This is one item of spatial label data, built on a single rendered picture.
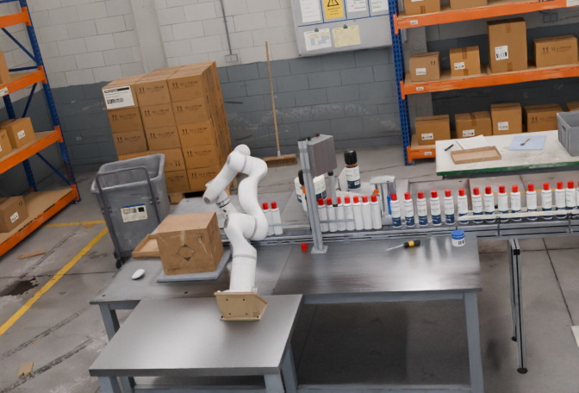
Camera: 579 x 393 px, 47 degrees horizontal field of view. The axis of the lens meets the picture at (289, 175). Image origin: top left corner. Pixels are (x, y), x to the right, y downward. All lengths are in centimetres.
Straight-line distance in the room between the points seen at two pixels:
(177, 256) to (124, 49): 539
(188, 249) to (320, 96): 481
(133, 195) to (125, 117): 160
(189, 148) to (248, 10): 197
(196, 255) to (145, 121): 369
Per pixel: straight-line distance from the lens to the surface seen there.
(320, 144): 368
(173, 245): 383
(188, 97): 715
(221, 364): 308
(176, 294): 375
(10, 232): 750
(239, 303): 331
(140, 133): 739
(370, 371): 392
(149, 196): 598
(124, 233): 613
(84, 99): 935
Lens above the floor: 251
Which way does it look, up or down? 19 degrees down
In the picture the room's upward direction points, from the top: 9 degrees counter-clockwise
